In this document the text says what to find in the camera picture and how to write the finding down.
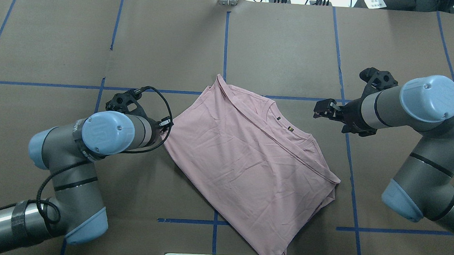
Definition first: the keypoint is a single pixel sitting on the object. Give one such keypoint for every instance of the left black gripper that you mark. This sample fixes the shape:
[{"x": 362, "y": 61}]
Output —
[{"x": 157, "y": 136}]

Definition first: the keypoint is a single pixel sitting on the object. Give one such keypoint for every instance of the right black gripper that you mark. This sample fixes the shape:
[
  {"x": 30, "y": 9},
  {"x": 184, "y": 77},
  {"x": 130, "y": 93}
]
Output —
[{"x": 353, "y": 112}]

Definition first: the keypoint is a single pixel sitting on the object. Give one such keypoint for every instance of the pink Snoopy t-shirt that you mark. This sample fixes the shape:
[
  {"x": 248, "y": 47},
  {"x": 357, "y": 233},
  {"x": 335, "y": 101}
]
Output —
[{"x": 264, "y": 176}]

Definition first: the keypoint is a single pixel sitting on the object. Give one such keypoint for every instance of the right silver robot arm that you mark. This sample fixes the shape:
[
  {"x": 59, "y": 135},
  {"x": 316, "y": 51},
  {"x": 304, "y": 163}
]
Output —
[{"x": 421, "y": 188}]

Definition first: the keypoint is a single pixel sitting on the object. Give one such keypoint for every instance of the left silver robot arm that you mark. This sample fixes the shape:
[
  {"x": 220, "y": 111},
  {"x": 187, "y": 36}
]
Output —
[{"x": 69, "y": 202}]

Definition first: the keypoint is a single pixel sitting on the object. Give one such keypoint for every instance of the black box with label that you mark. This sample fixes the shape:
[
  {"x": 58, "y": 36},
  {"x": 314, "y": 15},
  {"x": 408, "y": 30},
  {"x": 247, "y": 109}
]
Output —
[{"x": 385, "y": 4}]

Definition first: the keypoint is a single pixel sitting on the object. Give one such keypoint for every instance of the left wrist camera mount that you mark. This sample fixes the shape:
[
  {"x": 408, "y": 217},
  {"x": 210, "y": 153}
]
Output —
[{"x": 126, "y": 103}]

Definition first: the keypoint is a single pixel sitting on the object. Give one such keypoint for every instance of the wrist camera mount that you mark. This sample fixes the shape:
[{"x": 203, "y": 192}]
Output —
[
  {"x": 376, "y": 81},
  {"x": 126, "y": 103}
]

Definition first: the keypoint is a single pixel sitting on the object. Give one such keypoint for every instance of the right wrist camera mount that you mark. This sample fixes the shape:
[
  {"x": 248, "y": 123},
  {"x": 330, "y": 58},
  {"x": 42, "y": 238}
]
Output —
[{"x": 376, "y": 81}]

